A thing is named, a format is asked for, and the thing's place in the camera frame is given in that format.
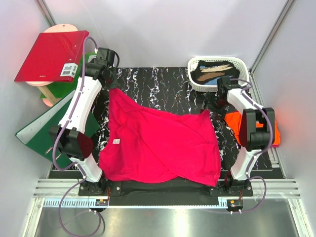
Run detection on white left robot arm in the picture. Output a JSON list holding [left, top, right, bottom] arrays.
[[49, 47, 119, 196]]

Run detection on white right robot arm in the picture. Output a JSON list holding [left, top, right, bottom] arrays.
[[205, 76, 275, 196]]

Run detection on black printed t shirt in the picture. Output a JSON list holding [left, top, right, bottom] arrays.
[[190, 60, 240, 85]]

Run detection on red ring binder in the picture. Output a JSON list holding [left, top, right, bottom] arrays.
[[14, 31, 89, 82]]

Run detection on magenta pink t shirt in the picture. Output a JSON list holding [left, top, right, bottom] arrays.
[[99, 89, 221, 186]]

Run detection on dark green ring binder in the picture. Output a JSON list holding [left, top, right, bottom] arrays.
[[16, 90, 99, 170]]

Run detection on light green folder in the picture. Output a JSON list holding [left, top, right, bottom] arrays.
[[47, 59, 82, 98]]

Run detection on aluminium frame rail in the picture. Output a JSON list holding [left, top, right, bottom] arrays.
[[33, 179, 300, 209]]

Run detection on orange folded t shirt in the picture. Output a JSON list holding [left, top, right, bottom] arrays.
[[224, 111, 280, 148]]

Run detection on pink wooden stool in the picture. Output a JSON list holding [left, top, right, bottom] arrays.
[[14, 23, 89, 107]]

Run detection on white plastic basket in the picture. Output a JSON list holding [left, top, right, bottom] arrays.
[[187, 56, 249, 92]]

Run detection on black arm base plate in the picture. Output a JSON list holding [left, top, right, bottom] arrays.
[[79, 178, 253, 197]]

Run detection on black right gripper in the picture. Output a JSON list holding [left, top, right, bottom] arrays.
[[199, 92, 229, 121]]

